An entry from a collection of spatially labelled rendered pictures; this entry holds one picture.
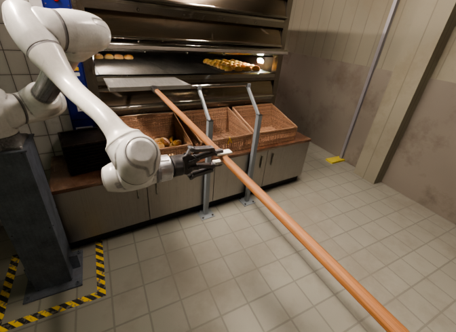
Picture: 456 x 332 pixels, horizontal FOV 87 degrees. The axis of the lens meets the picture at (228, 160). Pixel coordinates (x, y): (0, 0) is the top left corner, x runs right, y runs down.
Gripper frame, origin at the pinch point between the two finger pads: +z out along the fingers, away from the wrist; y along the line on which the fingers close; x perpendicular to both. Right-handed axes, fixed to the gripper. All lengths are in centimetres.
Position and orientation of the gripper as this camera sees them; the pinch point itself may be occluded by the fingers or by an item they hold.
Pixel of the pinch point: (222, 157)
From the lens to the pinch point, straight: 92.3
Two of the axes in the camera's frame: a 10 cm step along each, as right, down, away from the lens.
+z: 8.7, -1.7, 4.6
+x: 4.9, 4.6, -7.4
